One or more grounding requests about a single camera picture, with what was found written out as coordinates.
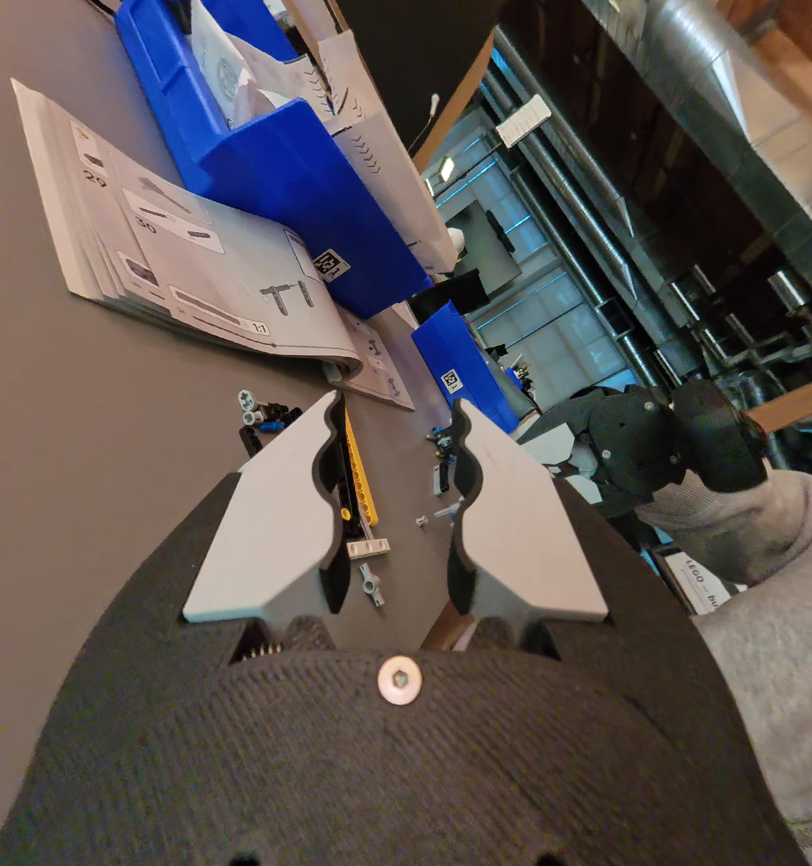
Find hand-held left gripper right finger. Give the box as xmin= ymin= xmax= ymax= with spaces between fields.
xmin=447 ymin=398 xmax=610 ymax=640

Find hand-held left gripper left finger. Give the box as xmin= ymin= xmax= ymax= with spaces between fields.
xmin=181 ymin=390 xmax=353 ymax=640

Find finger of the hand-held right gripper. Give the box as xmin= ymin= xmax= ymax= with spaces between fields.
xmin=522 ymin=428 xmax=577 ymax=469
xmin=560 ymin=448 xmax=607 ymax=506

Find person's right forearm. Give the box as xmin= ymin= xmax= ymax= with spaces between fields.
xmin=635 ymin=468 xmax=812 ymax=591

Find black lego beam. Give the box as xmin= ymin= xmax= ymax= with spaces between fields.
xmin=337 ymin=440 xmax=366 ymax=544

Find yellow lego beam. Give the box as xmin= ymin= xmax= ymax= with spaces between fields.
xmin=344 ymin=409 xmax=380 ymax=528

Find cluster of small lego pieces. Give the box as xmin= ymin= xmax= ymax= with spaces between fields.
xmin=237 ymin=388 xmax=304 ymax=456

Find lego instruction booklet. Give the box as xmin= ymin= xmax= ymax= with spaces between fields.
xmin=10 ymin=78 xmax=417 ymax=412

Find small blue plastic bin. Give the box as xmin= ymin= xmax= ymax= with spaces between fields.
xmin=411 ymin=300 xmax=523 ymax=436

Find framed black and white sign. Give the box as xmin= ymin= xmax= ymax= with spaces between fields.
xmin=650 ymin=547 xmax=747 ymax=618

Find black monitor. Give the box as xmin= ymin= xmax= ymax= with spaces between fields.
xmin=408 ymin=268 xmax=489 ymax=326

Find grey metal pipes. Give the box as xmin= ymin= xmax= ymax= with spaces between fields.
xmin=480 ymin=27 xmax=812 ymax=407

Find white paper label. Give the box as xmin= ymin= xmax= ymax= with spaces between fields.
xmin=495 ymin=93 xmax=554 ymax=150

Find white chevron print paper bag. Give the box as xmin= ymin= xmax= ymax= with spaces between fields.
xmin=314 ymin=30 xmax=461 ymax=275

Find wooden beam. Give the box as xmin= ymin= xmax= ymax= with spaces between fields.
xmin=411 ymin=30 xmax=496 ymax=175

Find large blue plastic bin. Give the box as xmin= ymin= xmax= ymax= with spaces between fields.
xmin=115 ymin=0 xmax=435 ymax=321

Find white printed paper bag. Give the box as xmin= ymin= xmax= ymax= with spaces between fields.
xmin=188 ymin=0 xmax=295 ymax=131

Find silver ventilation duct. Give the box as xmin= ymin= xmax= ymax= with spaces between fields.
xmin=582 ymin=0 xmax=812 ymax=299

